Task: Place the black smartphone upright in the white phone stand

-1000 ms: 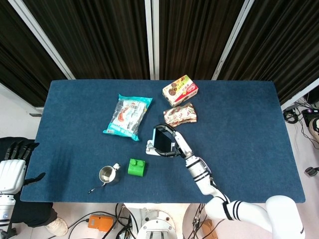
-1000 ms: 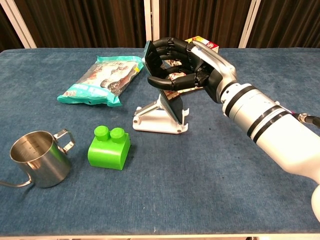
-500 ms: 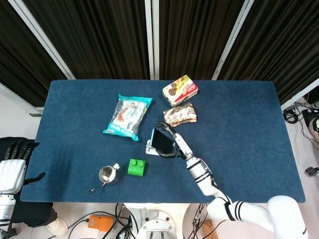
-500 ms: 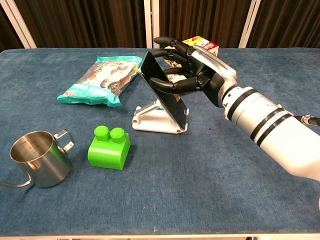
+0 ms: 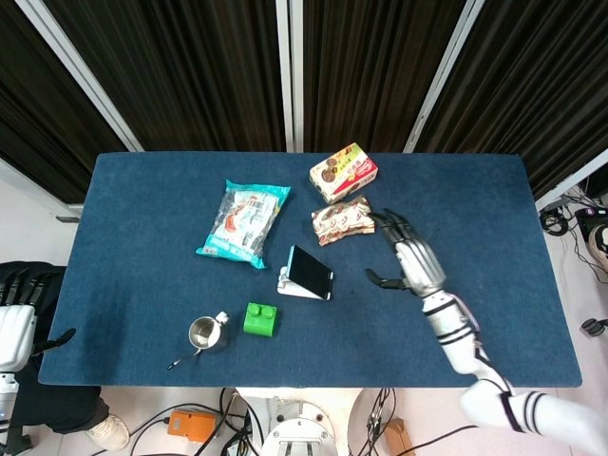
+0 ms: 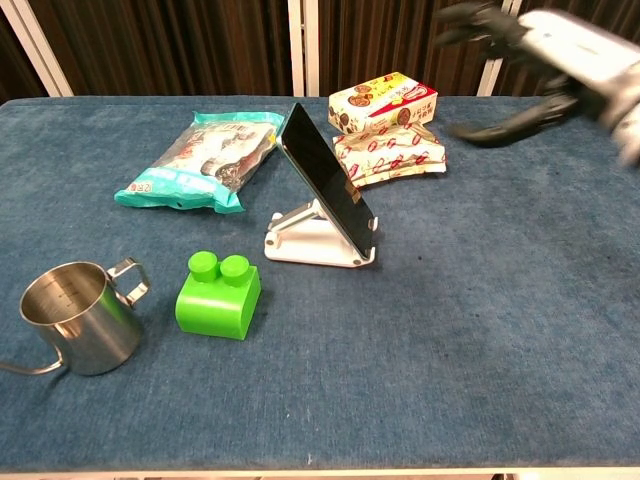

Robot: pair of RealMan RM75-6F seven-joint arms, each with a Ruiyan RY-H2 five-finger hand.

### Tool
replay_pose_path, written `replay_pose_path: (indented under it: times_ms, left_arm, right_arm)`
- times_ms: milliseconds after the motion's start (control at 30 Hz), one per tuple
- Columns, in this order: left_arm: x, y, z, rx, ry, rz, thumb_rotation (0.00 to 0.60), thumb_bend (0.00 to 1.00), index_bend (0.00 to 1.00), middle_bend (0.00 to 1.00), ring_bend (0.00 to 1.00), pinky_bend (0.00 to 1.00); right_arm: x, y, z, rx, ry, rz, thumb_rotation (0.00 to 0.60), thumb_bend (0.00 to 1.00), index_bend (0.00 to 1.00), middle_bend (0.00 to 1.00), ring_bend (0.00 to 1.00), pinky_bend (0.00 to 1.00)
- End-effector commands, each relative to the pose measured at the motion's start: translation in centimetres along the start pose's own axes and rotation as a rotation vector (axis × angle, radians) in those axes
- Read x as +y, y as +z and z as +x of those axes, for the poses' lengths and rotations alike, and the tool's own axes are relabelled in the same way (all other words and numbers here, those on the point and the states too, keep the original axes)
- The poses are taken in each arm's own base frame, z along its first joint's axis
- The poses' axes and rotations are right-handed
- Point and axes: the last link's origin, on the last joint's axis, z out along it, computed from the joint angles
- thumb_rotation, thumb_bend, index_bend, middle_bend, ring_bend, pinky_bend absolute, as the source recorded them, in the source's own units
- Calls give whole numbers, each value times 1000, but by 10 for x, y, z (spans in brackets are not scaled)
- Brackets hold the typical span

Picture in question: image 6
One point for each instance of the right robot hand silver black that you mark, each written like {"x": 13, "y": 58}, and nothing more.
{"x": 575, "y": 45}

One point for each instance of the steel gooseneck pitcher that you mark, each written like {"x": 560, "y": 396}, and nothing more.
{"x": 85, "y": 320}

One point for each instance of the foil biscuit packet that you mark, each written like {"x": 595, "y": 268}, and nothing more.
{"x": 395, "y": 155}

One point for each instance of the teal snack bag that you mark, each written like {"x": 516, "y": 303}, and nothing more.
{"x": 200, "y": 160}

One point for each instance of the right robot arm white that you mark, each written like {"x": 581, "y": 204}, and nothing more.
{"x": 631, "y": 125}

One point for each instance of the biscuit carton box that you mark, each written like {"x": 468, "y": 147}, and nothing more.
{"x": 380, "y": 105}

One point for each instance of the black smartphone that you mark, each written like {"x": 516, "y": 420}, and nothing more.
{"x": 325, "y": 175}

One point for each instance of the white folding phone stand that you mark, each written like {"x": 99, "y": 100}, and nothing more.
{"x": 310, "y": 245}

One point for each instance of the white metal frame post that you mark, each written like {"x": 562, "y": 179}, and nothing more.
{"x": 296, "y": 45}
{"x": 40, "y": 50}
{"x": 489, "y": 75}
{"x": 312, "y": 45}

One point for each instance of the green plastic building block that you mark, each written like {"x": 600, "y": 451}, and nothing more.
{"x": 215, "y": 305}

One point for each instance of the blue felt table cloth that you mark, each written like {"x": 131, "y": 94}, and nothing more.
{"x": 450, "y": 325}

